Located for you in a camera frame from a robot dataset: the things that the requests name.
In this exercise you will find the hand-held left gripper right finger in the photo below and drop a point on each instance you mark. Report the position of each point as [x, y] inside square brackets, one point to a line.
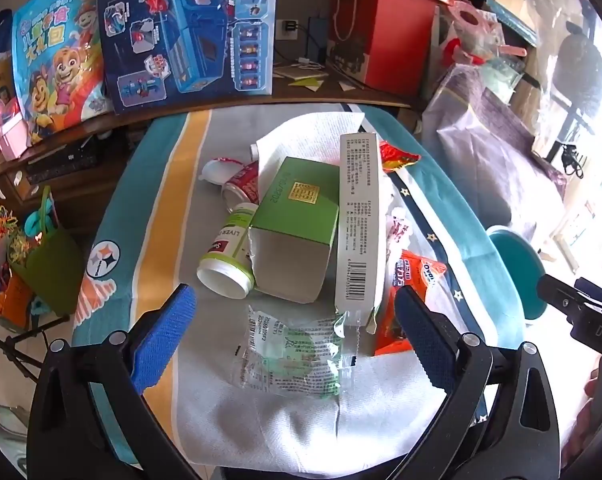
[426, 340]

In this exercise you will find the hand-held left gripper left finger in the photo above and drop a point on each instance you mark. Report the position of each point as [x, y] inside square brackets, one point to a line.
[166, 340]

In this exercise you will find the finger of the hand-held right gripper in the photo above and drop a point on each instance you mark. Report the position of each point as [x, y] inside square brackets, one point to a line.
[592, 291]
[556, 292]

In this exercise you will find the orange snack packet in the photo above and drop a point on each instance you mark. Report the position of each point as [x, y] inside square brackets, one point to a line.
[416, 275]

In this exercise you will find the white pill bottle green label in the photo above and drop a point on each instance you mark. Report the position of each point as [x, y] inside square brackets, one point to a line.
[226, 255]

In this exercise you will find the white red candy wrapper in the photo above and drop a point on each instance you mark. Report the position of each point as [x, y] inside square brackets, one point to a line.
[398, 230]

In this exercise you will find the clear plastic wrapper green print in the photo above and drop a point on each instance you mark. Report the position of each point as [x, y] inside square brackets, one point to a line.
[286, 355]

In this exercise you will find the long white cardboard box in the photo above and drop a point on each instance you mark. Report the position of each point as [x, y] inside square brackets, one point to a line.
[358, 210]

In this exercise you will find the red soda can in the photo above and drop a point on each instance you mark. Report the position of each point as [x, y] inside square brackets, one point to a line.
[243, 185]

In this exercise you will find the green cardboard box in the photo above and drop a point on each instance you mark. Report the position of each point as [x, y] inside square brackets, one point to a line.
[296, 210]

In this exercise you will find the red snack wrapper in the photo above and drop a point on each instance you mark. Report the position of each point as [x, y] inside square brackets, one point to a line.
[396, 157]

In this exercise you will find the white paper towel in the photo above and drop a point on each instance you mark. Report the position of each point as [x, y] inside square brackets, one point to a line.
[306, 135]

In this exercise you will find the striped teal tablecloth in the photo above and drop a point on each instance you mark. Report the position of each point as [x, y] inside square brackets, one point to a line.
[151, 210]

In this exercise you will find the green paper bag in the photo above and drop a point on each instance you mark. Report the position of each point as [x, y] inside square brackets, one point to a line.
[51, 270]

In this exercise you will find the black tripod stand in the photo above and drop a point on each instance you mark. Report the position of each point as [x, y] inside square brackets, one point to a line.
[16, 345]

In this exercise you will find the purple paper bag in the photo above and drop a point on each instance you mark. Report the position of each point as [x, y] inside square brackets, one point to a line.
[481, 135]

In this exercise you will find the white plastic lid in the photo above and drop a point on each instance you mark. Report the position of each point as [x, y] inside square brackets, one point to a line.
[216, 170]

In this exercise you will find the black keyboard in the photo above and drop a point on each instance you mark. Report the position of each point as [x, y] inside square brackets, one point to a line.
[61, 162]

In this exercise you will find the dark round object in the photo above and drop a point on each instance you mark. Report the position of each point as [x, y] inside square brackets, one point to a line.
[581, 65]

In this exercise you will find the pink gift box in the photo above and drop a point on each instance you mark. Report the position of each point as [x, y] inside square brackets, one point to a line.
[11, 135]

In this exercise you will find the wooden desk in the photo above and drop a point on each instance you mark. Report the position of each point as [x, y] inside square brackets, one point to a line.
[291, 97]

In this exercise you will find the pink white plastic bag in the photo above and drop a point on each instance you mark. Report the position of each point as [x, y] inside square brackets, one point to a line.
[476, 30]

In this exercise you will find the folded yellow paper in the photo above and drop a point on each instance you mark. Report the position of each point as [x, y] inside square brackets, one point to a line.
[306, 80]

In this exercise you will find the cartoon gift bag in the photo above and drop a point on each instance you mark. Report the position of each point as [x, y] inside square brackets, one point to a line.
[56, 70]

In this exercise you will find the blue toy box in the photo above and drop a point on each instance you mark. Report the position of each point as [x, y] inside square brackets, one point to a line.
[191, 35]

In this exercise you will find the red gift bag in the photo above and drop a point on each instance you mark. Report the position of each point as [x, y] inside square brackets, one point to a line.
[381, 25]

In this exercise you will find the wall outlet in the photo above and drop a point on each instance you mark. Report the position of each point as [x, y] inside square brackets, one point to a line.
[288, 29]

